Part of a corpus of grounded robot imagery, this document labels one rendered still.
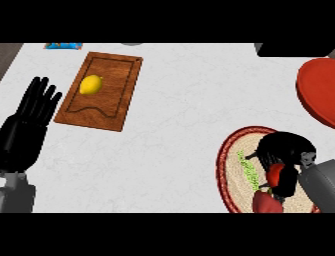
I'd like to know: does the red tomato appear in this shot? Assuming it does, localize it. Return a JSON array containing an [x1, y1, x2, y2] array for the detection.
[[251, 162, 288, 214]]

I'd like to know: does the red bowl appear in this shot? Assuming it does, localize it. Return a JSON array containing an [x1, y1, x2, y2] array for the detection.
[[294, 57, 335, 135]]

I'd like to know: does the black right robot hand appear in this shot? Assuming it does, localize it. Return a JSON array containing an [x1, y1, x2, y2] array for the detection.
[[246, 131, 319, 202]]

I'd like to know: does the brown wooden cutting board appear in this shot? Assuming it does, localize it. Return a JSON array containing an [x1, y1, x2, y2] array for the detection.
[[54, 51, 145, 133]]

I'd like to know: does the yellow lemon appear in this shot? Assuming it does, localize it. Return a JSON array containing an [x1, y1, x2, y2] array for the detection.
[[79, 74, 105, 96]]

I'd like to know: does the round woven red-rimmed placemat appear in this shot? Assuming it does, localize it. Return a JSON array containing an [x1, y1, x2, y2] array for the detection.
[[215, 125, 324, 214]]

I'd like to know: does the black appliance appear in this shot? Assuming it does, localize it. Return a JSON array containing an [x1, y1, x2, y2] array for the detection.
[[253, 42, 335, 58]]

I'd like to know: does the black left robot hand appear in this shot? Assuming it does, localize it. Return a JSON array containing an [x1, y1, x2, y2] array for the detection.
[[0, 76, 65, 174]]

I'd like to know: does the blue packet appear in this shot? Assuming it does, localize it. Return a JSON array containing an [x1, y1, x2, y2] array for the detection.
[[43, 42, 85, 51]]

